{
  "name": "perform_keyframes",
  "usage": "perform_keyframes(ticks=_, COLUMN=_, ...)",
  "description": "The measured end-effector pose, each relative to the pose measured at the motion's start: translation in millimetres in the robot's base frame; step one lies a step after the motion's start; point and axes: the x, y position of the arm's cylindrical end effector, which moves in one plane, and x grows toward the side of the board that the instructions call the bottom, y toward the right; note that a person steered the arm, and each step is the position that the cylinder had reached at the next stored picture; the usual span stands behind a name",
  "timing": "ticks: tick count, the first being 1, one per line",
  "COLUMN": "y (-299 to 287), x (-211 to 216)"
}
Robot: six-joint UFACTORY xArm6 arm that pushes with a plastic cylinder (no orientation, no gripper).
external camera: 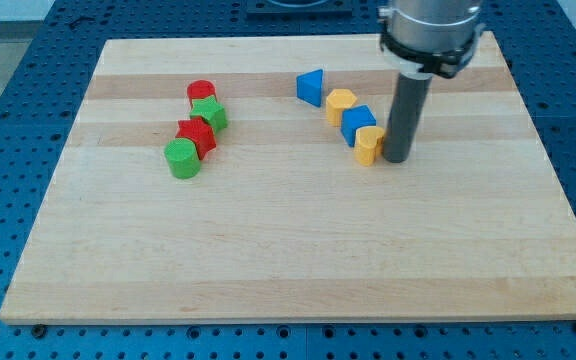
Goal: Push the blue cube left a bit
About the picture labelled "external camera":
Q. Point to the red star block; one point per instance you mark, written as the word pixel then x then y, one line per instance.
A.
pixel 200 133

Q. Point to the yellow hexagon block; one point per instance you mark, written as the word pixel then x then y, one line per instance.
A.
pixel 337 101

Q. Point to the yellow heart block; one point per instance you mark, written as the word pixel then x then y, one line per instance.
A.
pixel 368 144

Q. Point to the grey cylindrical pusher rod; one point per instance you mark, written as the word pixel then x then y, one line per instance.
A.
pixel 405 113

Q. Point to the green cylinder block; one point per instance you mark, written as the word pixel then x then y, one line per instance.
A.
pixel 182 158

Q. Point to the light wooden board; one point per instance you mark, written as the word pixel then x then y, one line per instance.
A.
pixel 281 224

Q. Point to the green star block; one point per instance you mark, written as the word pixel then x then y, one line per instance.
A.
pixel 211 111

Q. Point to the blue cube block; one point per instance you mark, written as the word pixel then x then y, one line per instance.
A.
pixel 354 119

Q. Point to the blue triangle block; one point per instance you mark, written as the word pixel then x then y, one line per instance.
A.
pixel 309 87

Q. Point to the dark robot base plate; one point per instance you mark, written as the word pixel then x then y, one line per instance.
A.
pixel 256 8

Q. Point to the red cylinder block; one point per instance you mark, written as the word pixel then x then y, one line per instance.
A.
pixel 200 89

